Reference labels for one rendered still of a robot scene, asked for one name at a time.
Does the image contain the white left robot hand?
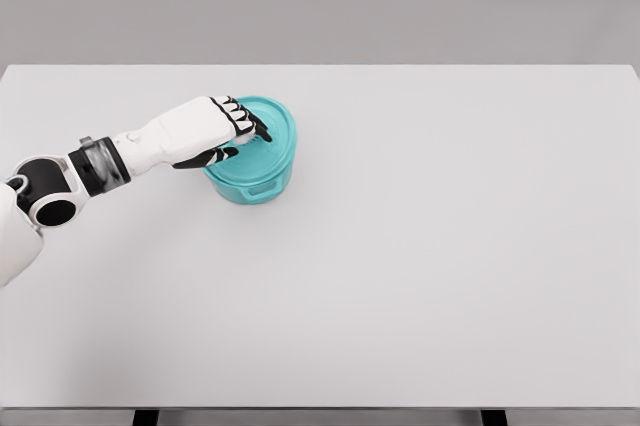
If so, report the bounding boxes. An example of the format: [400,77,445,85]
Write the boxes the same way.
[153,94,274,170]

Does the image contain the teal pot lid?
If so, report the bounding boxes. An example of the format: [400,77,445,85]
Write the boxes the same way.
[203,95,296,187]

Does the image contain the teal pot with handles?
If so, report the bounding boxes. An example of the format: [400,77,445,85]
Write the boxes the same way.
[202,95,300,207]

